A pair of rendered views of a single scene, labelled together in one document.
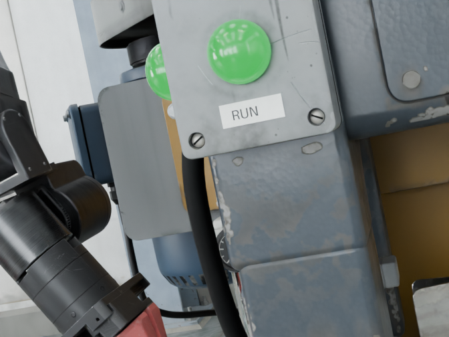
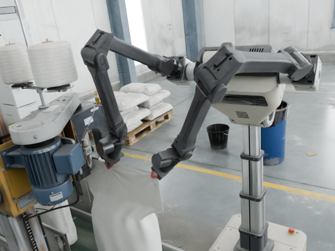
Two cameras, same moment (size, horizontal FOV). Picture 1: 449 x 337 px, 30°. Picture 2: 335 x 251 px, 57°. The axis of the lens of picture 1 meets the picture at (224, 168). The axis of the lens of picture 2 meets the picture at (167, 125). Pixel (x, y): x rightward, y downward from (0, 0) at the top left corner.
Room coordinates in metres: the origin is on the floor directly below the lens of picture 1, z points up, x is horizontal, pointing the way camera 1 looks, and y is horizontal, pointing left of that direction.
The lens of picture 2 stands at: (1.77, 0.91, 1.76)
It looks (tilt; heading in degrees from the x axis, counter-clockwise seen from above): 21 degrees down; 204
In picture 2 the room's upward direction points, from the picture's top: 7 degrees counter-clockwise
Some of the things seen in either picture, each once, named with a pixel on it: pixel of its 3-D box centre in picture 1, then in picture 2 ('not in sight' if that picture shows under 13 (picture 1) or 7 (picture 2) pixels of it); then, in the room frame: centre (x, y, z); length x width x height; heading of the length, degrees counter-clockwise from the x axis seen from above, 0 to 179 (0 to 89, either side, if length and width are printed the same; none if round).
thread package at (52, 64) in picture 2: not in sight; (53, 63); (0.81, 0.04, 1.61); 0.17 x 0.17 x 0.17
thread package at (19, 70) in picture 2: not in sight; (15, 63); (0.75, -0.21, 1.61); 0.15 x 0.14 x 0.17; 77
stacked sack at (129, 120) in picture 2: not in sight; (128, 116); (-2.00, -1.34, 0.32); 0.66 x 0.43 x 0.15; 169
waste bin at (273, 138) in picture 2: not in sight; (266, 132); (-1.59, 0.65, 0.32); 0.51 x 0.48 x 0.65; 167
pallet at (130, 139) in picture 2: not in sight; (132, 123); (-2.34, -1.49, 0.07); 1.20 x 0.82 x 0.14; 169
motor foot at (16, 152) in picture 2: not in sight; (23, 156); (0.97, -0.07, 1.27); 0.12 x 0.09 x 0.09; 167
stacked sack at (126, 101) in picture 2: not in sight; (126, 101); (-2.01, -1.33, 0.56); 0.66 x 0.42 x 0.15; 167
